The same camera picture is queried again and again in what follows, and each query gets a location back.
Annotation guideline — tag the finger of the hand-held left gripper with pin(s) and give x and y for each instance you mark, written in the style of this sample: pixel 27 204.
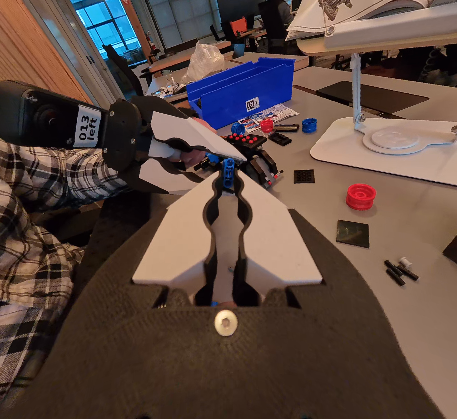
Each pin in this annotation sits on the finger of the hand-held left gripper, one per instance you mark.
pixel 185 131
pixel 160 178

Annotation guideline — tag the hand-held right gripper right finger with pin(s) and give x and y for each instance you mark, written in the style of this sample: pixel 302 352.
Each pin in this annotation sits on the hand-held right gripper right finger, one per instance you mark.
pixel 282 247

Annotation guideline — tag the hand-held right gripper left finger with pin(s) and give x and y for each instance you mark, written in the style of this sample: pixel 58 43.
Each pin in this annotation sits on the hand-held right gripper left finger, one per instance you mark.
pixel 171 247

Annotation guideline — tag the blue angled holed beam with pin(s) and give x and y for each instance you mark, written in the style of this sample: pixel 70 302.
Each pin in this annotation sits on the blue angled holed beam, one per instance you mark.
pixel 228 172

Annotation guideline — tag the black toy truck model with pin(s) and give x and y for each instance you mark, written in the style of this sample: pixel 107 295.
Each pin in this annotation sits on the black toy truck model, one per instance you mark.
pixel 257 162

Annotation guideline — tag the white book stand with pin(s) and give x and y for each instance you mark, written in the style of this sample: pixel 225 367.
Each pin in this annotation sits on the white book stand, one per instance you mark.
pixel 335 151

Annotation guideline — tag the person's left forearm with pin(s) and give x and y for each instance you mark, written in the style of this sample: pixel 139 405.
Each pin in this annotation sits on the person's left forearm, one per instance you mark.
pixel 64 176

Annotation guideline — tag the brown top office desk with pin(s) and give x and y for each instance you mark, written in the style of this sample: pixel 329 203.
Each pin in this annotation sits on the brown top office desk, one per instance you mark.
pixel 178 55

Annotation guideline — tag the grey desk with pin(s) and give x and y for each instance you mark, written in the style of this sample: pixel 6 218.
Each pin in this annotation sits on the grey desk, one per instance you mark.
pixel 392 219

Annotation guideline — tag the black desk inlay panel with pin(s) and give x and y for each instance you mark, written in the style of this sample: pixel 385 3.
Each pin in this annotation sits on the black desk inlay panel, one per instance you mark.
pixel 375 97

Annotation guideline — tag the person's left hand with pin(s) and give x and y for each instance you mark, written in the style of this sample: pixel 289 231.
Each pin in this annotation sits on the person's left hand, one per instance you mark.
pixel 192 159

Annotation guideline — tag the black dimpled mat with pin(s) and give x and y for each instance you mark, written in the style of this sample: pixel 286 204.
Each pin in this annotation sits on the black dimpled mat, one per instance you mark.
pixel 117 226

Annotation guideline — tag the black square printed tile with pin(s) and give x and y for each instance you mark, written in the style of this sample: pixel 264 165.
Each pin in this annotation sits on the black square printed tile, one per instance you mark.
pixel 352 234

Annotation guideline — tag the blue storage bin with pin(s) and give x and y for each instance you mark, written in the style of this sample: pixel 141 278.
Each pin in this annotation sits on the blue storage bin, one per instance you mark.
pixel 242 87

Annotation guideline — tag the black grid plate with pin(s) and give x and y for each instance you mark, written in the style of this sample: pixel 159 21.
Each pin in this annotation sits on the black grid plate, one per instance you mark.
pixel 304 176

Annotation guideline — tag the red fire extinguisher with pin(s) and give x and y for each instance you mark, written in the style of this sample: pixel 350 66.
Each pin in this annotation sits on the red fire extinguisher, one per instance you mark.
pixel 150 40

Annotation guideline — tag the colourful sticker sheet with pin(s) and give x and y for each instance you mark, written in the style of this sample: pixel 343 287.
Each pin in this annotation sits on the colourful sticker sheet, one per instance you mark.
pixel 278 113

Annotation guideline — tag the black long beam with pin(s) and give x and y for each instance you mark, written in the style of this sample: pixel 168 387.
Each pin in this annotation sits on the black long beam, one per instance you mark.
pixel 286 128

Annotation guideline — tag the black pins with white bush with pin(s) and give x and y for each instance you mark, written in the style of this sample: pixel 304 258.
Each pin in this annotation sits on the black pins with white bush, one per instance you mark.
pixel 394 275

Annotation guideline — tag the orange office chair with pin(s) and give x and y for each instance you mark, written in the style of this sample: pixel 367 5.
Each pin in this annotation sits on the orange office chair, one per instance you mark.
pixel 238 25

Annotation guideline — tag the light grey bush brick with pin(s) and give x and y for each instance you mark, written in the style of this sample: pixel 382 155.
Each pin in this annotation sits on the light grey bush brick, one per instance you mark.
pixel 405 261

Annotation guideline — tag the cluster of black pins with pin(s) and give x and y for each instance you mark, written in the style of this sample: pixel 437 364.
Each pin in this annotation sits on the cluster of black pins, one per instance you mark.
pixel 408 272

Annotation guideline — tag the toy truck set box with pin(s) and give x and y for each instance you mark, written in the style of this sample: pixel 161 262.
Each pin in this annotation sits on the toy truck set box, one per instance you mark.
pixel 451 251

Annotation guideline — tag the black frame plate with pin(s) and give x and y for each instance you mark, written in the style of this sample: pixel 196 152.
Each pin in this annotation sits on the black frame plate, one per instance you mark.
pixel 279 139

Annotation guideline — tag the wooden post red banner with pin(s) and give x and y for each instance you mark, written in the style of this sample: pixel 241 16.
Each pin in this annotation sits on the wooden post red banner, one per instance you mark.
pixel 125 4

